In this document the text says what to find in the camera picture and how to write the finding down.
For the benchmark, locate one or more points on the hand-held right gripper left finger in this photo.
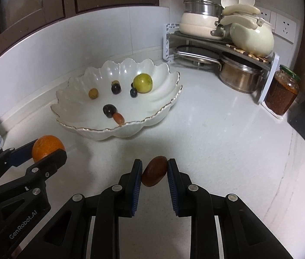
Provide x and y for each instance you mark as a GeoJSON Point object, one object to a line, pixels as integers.
{"type": "Point", "coordinates": [137, 186]}

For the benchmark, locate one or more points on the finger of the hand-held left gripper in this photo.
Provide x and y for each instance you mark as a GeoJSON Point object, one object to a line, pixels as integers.
{"type": "Point", "coordinates": [21, 153]}
{"type": "Point", "coordinates": [52, 162]}

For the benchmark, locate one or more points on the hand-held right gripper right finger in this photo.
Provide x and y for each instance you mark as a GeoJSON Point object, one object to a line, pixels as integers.
{"type": "Point", "coordinates": [172, 186]}

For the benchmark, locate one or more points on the orange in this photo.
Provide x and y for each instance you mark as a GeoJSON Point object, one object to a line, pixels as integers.
{"type": "Point", "coordinates": [47, 147]}

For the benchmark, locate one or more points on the white scalloped bowl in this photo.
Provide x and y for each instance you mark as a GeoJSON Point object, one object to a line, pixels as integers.
{"type": "Point", "coordinates": [82, 108]}

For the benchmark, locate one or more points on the dark purple plum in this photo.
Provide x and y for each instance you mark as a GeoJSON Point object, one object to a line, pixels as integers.
{"type": "Point", "coordinates": [116, 89]}
{"type": "Point", "coordinates": [108, 110]}

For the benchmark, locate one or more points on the yellow longan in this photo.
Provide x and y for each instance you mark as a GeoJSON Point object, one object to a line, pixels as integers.
{"type": "Point", "coordinates": [114, 82]}
{"type": "Point", "coordinates": [93, 93]}

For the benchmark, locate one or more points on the yellow-green apple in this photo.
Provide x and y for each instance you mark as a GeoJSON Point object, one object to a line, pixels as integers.
{"type": "Point", "coordinates": [142, 83]}

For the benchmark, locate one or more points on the stainless steel pot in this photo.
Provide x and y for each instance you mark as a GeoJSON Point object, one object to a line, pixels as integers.
{"type": "Point", "coordinates": [240, 75]}

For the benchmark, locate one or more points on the flat steel lid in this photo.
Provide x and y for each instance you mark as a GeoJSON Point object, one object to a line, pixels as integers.
{"type": "Point", "coordinates": [195, 56]}

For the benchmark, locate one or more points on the white corner rack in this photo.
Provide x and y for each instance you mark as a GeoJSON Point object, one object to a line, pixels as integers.
{"type": "Point", "coordinates": [168, 43]}

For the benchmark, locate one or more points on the jar of red sauce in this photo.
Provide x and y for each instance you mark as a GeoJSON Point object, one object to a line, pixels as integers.
{"type": "Point", "coordinates": [283, 90]}

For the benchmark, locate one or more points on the wooden trivet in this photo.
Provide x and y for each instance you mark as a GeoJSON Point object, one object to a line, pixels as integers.
{"type": "Point", "coordinates": [249, 52]}

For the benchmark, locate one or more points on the cream pan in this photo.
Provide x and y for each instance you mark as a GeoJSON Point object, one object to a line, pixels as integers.
{"type": "Point", "coordinates": [198, 25]}

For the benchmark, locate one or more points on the steel pot with glass lid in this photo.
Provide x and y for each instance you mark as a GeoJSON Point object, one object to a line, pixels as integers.
{"type": "Point", "coordinates": [202, 5]}

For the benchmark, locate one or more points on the cream lid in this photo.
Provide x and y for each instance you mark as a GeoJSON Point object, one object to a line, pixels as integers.
{"type": "Point", "coordinates": [240, 9]}

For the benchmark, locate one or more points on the dark wooden window frame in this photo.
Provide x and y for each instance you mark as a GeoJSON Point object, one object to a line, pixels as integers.
{"type": "Point", "coordinates": [60, 2]}

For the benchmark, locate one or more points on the white wall socket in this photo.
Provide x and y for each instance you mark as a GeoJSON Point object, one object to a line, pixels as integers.
{"type": "Point", "coordinates": [264, 13]}
{"type": "Point", "coordinates": [286, 27]}

